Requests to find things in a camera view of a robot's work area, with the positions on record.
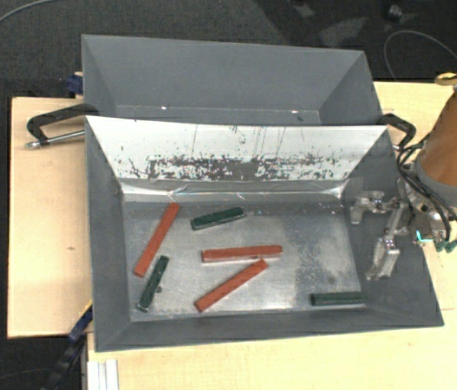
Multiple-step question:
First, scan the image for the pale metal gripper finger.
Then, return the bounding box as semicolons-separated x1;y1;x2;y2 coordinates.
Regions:
348;190;401;226
364;236;402;282

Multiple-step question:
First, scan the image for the dark green flat block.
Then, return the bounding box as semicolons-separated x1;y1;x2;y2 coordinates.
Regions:
189;206;247;232
309;291;368;308
136;254;170;314

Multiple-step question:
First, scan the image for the red-brown flat block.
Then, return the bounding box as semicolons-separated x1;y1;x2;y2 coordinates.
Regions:
193;258;270;314
132;201;182;279
200;244;284;264

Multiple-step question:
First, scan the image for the grey metal bin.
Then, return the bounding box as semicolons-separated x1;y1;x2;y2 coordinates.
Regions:
80;33;446;353

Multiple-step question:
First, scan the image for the pale wood flat board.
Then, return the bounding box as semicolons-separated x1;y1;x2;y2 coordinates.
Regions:
6;96;94;340

